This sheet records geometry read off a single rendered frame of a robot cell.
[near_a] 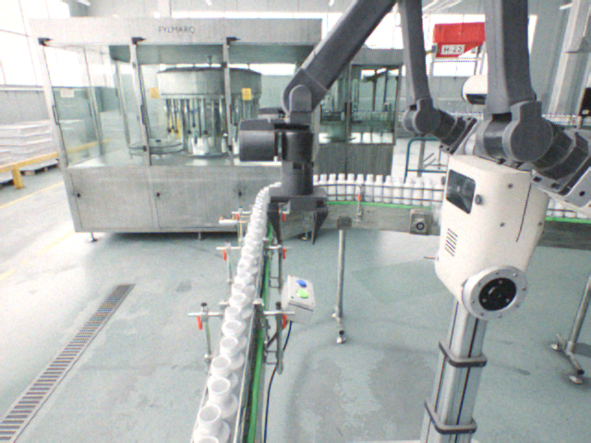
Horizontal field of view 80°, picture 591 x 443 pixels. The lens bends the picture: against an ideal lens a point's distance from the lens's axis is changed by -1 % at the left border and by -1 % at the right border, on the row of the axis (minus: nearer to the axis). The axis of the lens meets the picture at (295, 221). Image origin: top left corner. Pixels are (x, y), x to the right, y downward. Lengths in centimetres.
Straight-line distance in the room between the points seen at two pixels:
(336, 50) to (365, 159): 546
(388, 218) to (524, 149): 171
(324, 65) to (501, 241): 59
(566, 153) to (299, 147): 46
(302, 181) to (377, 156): 550
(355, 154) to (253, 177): 242
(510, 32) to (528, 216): 42
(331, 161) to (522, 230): 513
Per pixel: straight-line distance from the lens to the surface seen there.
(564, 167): 78
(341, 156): 596
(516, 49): 73
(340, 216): 236
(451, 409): 131
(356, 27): 63
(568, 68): 1136
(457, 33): 737
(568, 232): 254
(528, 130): 71
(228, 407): 73
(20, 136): 951
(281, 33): 394
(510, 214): 94
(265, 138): 59
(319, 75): 60
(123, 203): 447
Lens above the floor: 166
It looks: 20 degrees down
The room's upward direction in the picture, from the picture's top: straight up
